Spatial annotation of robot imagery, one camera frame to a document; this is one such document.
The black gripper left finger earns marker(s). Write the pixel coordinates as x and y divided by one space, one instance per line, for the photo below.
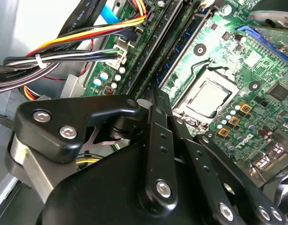
52 122

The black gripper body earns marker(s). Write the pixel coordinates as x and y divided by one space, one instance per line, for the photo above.
99 192

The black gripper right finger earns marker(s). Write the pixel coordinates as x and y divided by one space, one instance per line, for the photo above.
205 178

